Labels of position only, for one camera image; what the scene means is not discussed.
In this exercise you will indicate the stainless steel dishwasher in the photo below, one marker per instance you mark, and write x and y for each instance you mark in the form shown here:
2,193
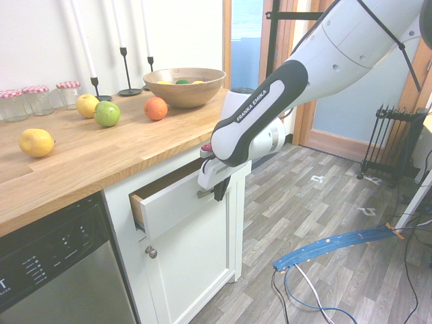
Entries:
60,270

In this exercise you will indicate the large wooden bowl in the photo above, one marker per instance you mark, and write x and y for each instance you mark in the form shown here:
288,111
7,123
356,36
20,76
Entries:
185,92

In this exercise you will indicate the wooden doorway frame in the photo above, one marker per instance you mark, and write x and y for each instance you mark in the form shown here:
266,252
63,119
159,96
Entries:
287,33

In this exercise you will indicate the glass jar checkered lid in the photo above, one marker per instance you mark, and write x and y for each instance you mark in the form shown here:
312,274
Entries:
69,96
38,101
13,106

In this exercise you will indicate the short black candle holder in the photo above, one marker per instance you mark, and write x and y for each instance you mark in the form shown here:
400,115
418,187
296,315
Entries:
95,84

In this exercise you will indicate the metal drawer slide rail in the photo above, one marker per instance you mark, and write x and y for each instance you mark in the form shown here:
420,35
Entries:
139,225

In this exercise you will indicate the orange fruit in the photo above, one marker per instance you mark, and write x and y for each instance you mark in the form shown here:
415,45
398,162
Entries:
156,108

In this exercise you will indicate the green apple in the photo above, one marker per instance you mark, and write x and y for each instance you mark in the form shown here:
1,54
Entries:
107,113

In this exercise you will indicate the green lime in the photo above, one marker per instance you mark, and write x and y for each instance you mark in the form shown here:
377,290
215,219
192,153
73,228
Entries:
182,81

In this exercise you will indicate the yellow lemon in bowl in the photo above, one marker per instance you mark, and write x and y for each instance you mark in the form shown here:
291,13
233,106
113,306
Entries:
197,82
164,82

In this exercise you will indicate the large yellow lemon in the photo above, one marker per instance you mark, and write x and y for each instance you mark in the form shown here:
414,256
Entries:
35,143

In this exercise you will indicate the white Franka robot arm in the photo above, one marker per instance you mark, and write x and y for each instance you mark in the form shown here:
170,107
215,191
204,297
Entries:
320,74

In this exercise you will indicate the white kitchen cabinet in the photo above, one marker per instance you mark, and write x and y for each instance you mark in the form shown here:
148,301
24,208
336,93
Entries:
199,256

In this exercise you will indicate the round metal cabinet knob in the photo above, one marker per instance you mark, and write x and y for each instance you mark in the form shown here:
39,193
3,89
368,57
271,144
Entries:
150,252

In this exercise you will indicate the white wooden drawer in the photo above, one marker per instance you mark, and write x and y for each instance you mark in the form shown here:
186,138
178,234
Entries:
179,206

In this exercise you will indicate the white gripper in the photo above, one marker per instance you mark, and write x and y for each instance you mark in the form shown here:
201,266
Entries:
211,172

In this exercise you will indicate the black oil radiator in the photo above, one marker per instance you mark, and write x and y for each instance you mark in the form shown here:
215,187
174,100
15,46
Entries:
395,141

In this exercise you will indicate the tall black candle holder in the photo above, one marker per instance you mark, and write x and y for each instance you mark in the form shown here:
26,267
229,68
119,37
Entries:
125,71

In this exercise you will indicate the yellow apple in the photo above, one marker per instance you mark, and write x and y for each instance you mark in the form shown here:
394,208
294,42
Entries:
86,106

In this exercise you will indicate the white taper candle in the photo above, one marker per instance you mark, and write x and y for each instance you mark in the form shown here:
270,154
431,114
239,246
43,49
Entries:
146,30
84,40
119,23

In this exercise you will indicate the black clamp camera stand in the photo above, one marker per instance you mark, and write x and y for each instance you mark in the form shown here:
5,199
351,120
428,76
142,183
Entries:
274,40

